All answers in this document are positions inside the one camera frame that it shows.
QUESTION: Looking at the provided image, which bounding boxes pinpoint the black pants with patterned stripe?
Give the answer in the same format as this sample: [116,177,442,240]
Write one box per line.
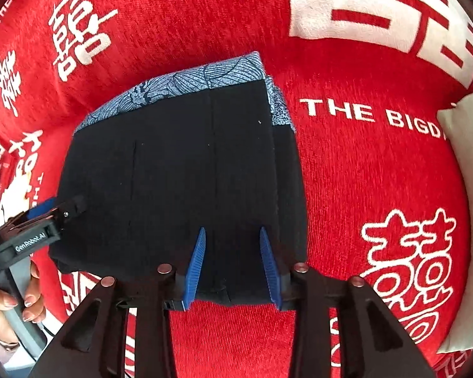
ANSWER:
[49,52,307,306]

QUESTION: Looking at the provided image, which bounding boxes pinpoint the person's left hand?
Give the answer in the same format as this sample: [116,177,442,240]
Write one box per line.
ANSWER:
[0,262,47,358]

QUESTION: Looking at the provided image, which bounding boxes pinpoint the red bedspread with white characters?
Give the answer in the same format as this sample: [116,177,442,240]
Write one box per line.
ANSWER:
[0,0,473,377]

